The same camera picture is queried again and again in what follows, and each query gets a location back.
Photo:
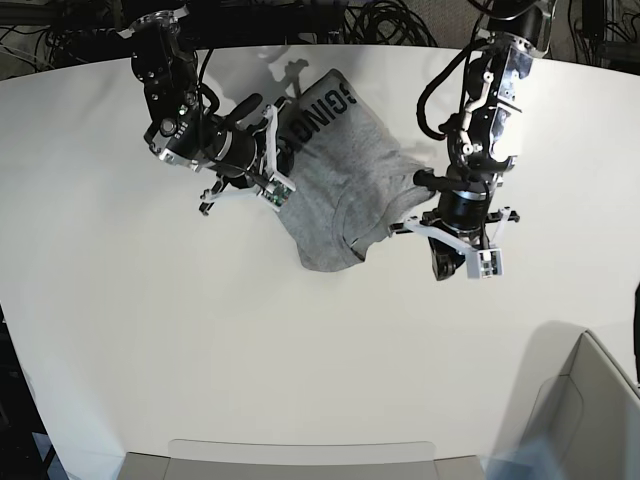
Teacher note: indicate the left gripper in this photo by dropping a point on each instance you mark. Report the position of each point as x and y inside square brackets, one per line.
[461, 220]

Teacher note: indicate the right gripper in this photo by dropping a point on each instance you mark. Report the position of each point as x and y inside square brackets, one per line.
[246, 159]

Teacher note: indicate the grey T-shirt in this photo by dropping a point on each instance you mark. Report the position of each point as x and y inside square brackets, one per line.
[353, 181]

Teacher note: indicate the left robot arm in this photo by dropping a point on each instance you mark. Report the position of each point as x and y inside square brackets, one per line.
[483, 138]

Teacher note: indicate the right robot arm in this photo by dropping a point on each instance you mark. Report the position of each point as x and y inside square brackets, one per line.
[186, 129]

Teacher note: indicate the black cloth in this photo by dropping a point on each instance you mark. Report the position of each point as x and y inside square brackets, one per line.
[636, 332]

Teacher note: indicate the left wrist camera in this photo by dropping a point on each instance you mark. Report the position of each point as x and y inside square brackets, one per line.
[484, 264]

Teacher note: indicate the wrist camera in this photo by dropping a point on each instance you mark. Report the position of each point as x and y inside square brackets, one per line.
[484, 264]
[276, 194]

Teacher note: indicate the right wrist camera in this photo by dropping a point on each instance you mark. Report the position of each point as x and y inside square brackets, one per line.
[276, 194]

